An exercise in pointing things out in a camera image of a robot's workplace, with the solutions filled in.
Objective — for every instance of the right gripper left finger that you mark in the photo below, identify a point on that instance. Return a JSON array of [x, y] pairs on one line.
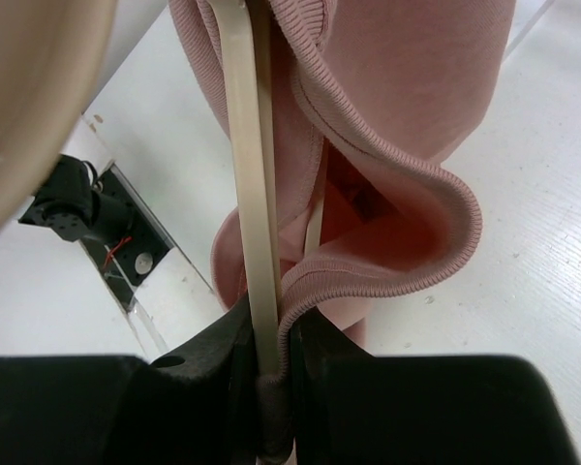
[[195, 404]]

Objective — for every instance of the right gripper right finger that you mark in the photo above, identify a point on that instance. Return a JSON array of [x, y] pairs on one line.
[[348, 407]]

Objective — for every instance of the pink t-shirt with pixel print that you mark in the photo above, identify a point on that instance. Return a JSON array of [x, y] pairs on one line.
[[369, 98]]

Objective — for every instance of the wooden clothes hanger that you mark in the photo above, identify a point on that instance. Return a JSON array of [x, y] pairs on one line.
[[62, 410]]

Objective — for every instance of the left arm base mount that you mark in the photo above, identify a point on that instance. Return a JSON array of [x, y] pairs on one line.
[[100, 211]]

